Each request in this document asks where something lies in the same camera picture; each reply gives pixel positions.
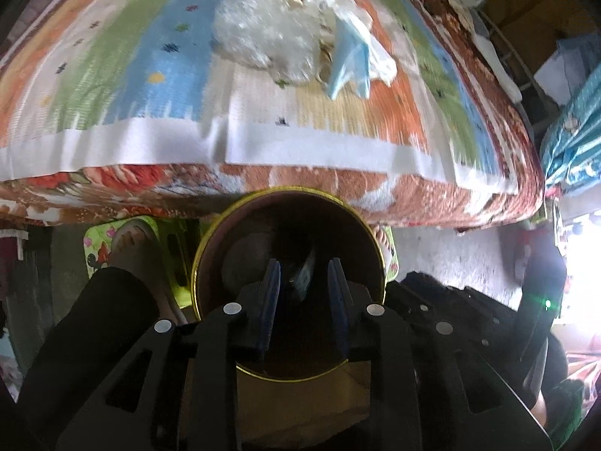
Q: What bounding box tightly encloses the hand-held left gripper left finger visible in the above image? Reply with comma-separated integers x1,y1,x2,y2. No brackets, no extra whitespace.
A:
55,258,282,451

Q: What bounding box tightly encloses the clear bubble wrap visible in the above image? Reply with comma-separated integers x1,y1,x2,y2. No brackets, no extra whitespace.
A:
210,0,330,86

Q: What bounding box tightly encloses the person's right forearm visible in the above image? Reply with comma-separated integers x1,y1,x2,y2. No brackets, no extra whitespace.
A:
530,333,593,448

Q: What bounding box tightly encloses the white plastic bag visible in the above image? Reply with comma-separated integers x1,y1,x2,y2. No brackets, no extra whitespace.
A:
254,0,401,89

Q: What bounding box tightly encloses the metal bed frame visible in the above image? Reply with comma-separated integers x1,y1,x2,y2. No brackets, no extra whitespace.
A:
474,8,548,120

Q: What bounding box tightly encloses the striped colourful blanket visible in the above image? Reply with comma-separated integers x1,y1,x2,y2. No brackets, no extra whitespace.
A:
0,0,523,197

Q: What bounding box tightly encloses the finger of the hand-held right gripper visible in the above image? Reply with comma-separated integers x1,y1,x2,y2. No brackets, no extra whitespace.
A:
389,270,517,353

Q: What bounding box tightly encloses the floral red bedsheet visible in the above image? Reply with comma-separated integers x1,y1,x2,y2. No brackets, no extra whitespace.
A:
0,0,548,236

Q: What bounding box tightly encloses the person's left leg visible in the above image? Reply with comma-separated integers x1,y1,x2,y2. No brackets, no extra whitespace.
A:
13,218,189,451

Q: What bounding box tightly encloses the round gold-rimmed bin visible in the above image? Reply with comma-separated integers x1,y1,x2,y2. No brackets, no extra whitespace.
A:
190,186,390,383

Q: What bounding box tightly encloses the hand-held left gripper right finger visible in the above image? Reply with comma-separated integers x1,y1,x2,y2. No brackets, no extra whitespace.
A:
327,257,554,451

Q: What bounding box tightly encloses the brown hanging coat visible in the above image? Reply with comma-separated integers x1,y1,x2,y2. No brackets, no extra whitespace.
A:
483,0,598,59

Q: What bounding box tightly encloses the light blue cloth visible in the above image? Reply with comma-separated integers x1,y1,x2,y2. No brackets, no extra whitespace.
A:
534,38,593,105

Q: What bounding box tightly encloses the white folded cloth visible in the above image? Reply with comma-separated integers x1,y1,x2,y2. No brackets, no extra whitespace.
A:
473,32,523,103

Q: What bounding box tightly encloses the light blue plastic wrapper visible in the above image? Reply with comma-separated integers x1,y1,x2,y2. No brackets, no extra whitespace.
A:
323,18,377,101

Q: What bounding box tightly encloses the teal printed curtain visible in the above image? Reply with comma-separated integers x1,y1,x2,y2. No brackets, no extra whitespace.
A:
539,62,601,199

